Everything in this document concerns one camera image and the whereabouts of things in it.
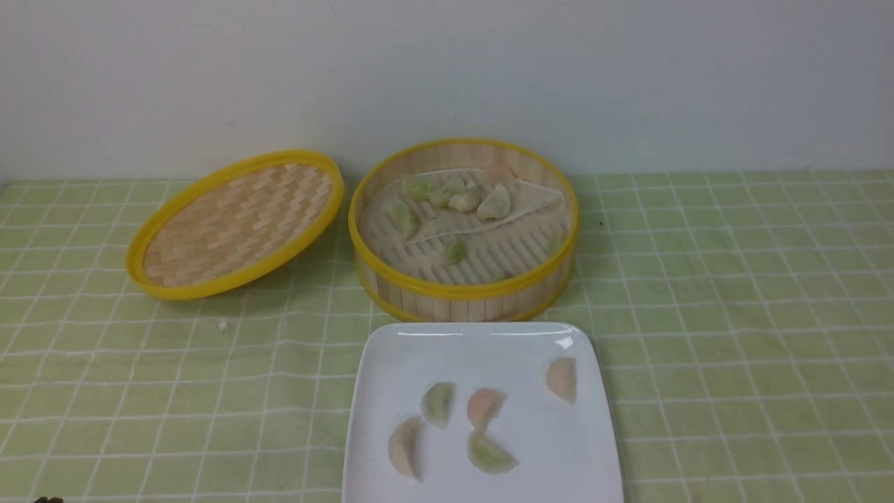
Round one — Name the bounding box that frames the pale green dumpling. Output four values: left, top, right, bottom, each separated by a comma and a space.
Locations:
420, 381, 455, 430
427, 176, 466, 209

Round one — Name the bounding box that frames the pink dumpling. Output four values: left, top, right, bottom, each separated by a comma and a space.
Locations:
467, 388, 506, 432

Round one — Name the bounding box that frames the peach dumpling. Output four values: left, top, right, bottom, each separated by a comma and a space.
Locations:
546, 357, 578, 405

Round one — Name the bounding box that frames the white square plate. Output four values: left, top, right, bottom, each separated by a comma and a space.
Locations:
342, 322, 625, 502

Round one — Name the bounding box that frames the beige dumpling on plate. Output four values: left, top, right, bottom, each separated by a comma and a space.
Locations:
388, 415, 425, 483

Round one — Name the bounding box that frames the green dumpling on plate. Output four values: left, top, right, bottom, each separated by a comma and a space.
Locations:
467, 430, 518, 475

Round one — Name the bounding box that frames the green dumpling centre steamer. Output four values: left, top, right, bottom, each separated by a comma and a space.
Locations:
441, 236, 467, 267

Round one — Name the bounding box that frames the bamboo steamer basket yellow rim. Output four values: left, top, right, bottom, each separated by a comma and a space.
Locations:
348, 139, 579, 321

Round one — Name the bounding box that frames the small cream dumpling steamer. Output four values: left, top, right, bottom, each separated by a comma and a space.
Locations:
448, 186, 483, 212

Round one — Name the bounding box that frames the green dumpling left side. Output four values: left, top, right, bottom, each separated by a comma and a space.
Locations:
388, 198, 419, 241

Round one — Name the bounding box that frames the pale green dumpling top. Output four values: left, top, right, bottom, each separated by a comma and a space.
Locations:
427, 176, 466, 209

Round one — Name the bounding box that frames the white dumpling in steamer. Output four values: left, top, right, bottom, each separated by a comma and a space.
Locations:
476, 184, 511, 220

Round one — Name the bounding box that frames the white steamer liner paper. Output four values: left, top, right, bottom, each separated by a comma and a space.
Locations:
358, 168, 565, 246

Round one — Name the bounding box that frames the green dumpling top left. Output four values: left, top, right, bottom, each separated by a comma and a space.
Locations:
400, 175, 439, 201

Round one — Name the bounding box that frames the bamboo steamer lid yellow rim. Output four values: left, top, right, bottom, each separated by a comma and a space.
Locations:
125, 150, 346, 300

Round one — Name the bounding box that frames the green checkered tablecloth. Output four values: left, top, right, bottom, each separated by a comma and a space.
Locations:
1, 172, 893, 502

